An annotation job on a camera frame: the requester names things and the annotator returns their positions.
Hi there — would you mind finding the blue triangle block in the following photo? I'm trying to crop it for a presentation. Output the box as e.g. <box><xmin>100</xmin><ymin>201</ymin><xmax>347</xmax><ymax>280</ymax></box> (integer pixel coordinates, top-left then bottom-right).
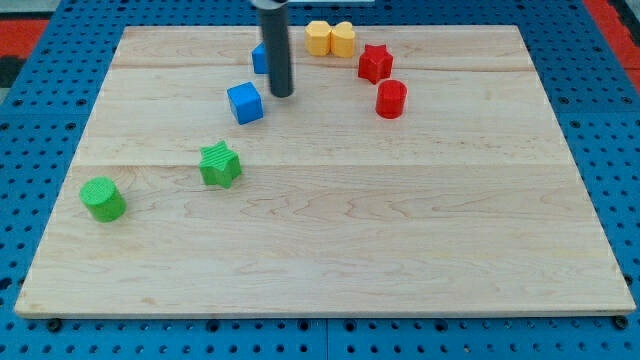
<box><xmin>251</xmin><ymin>43</ymin><xmax>268</xmax><ymax>74</ymax></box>

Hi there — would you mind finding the blue cube block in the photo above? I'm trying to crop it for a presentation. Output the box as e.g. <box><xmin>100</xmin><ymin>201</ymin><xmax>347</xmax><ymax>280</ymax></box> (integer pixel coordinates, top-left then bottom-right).
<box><xmin>227</xmin><ymin>82</ymin><xmax>264</xmax><ymax>125</ymax></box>

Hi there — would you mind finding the green star block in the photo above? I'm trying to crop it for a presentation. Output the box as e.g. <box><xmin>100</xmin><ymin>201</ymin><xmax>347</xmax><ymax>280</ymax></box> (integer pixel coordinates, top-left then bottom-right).
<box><xmin>199</xmin><ymin>141</ymin><xmax>242</xmax><ymax>189</ymax></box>

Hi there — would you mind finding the wooden board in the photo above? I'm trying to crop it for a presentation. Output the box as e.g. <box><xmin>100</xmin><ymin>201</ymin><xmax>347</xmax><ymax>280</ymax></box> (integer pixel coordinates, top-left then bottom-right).
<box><xmin>15</xmin><ymin>25</ymin><xmax>636</xmax><ymax>319</ymax></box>

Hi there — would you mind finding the red cylinder block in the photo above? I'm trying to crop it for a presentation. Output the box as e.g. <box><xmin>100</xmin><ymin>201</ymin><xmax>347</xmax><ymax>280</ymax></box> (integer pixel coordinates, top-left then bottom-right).
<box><xmin>375</xmin><ymin>80</ymin><xmax>408</xmax><ymax>119</ymax></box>

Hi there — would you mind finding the red star block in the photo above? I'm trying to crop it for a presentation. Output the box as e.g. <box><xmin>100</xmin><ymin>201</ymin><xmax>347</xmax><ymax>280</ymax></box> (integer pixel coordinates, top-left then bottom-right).
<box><xmin>358</xmin><ymin>44</ymin><xmax>394</xmax><ymax>84</ymax></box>

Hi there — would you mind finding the yellow heart block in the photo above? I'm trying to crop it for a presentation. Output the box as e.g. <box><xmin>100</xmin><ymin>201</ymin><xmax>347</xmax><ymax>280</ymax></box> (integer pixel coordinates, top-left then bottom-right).
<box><xmin>330</xmin><ymin>21</ymin><xmax>356</xmax><ymax>58</ymax></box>

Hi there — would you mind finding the yellow hexagon block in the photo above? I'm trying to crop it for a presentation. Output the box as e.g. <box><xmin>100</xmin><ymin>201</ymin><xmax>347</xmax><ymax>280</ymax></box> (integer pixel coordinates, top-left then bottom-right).
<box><xmin>305</xmin><ymin>20</ymin><xmax>332</xmax><ymax>56</ymax></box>

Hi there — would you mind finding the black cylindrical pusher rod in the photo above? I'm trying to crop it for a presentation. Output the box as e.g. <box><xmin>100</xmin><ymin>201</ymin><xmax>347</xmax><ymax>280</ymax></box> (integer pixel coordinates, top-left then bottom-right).
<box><xmin>254</xmin><ymin>0</ymin><xmax>294</xmax><ymax>98</ymax></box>

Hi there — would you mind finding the green cylinder block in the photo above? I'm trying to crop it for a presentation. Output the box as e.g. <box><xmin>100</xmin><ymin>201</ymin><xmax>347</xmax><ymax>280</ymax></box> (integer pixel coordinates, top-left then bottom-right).
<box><xmin>79</xmin><ymin>177</ymin><xmax>127</xmax><ymax>223</ymax></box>

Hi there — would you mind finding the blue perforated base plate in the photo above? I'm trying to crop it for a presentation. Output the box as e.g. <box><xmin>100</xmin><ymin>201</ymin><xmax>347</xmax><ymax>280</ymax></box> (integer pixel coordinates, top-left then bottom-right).
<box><xmin>1</xmin><ymin>1</ymin><xmax>639</xmax><ymax>359</ymax></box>

